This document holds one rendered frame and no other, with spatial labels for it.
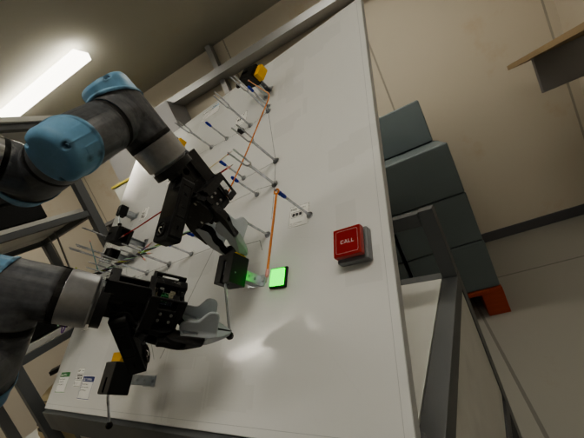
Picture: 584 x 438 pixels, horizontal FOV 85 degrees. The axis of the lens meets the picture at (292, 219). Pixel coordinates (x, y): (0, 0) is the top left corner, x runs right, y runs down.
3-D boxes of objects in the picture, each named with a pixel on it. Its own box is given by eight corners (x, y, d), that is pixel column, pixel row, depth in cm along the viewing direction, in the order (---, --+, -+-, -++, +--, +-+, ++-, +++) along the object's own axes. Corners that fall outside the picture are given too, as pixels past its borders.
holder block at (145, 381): (133, 428, 70) (85, 428, 63) (148, 366, 76) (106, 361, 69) (144, 429, 67) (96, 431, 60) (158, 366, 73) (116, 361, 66)
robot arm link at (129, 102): (64, 103, 46) (103, 88, 53) (121, 165, 51) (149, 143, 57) (94, 75, 43) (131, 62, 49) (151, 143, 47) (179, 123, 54)
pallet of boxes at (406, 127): (472, 255, 270) (414, 103, 254) (511, 311, 185) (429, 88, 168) (325, 296, 318) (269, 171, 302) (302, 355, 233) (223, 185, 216)
